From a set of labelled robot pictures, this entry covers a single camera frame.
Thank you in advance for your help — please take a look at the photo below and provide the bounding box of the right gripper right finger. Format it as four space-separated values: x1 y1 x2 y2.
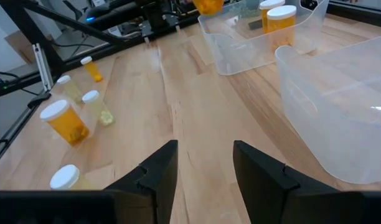
233 140 339 224

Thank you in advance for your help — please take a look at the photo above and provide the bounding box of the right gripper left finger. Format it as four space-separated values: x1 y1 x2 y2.
105 139 179 224

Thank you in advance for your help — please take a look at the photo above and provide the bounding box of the clear pill bottle white cap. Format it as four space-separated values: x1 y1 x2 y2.
49 164 95 191
82 90 116 127
56 75 83 105

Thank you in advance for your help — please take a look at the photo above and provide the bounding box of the small orange pill bottle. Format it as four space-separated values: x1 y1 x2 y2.
80 55 103 83

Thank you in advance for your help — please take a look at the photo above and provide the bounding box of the clear plastic bin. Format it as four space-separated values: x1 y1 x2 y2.
197 0 331 77
275 33 381 185

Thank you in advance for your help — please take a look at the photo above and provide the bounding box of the black clamp lever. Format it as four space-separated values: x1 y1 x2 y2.
27 91 52 110

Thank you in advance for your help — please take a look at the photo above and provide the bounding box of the white frame bracket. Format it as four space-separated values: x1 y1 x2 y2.
31 42 54 91

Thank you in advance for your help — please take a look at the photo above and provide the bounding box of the black aluminium frame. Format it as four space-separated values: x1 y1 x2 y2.
0 0 381 170

